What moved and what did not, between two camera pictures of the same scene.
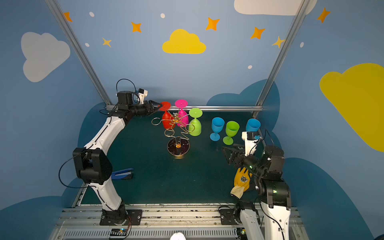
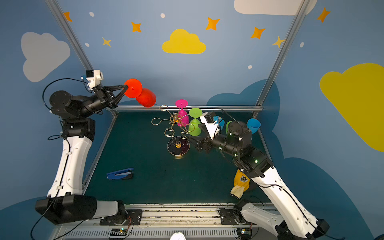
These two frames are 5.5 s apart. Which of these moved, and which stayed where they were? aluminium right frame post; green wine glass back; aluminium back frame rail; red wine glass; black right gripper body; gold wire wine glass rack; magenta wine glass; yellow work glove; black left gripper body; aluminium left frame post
Moved: black left gripper body; black right gripper body; red wine glass
Stayed: aluminium right frame post; yellow work glove; gold wire wine glass rack; aluminium back frame rail; green wine glass back; aluminium left frame post; magenta wine glass
